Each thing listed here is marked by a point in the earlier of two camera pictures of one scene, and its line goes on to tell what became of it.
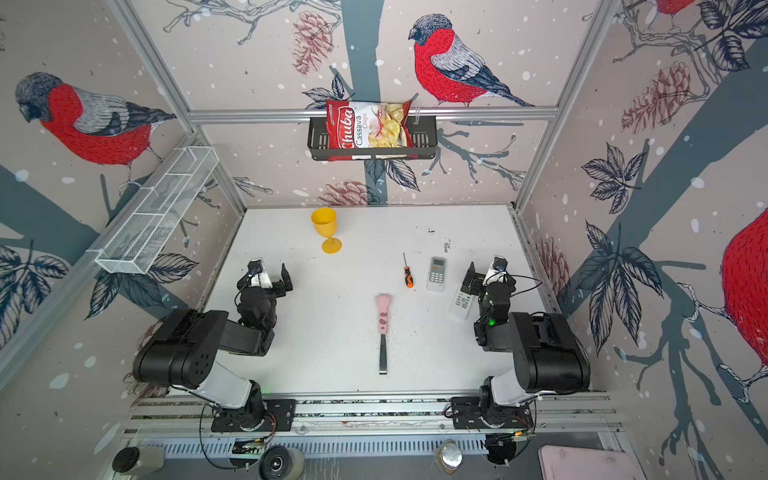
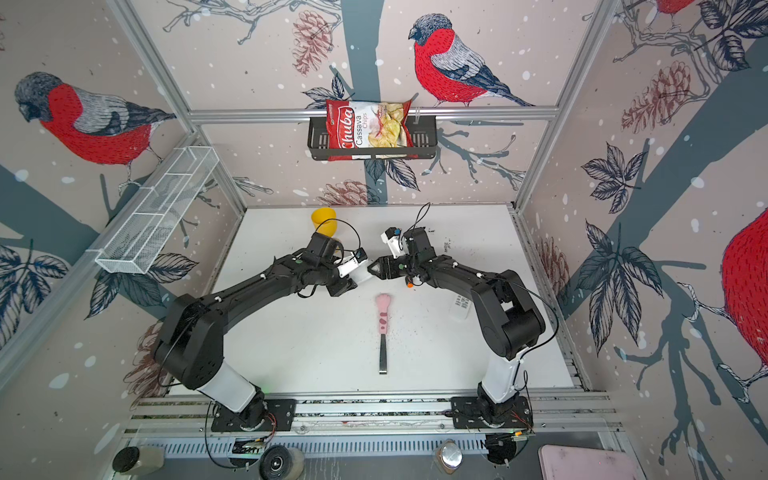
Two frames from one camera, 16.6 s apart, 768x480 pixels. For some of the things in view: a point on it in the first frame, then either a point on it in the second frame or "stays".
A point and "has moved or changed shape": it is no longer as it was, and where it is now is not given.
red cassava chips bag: x=351 y=124 stays
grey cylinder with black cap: x=134 y=461 stays
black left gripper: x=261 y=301 -> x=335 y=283
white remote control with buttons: x=461 y=304 stays
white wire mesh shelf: x=135 y=238 stays
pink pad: x=558 y=462 stays
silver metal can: x=449 y=456 stays
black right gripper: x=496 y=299 -> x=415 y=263
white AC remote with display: x=437 y=274 has moved or changed shape
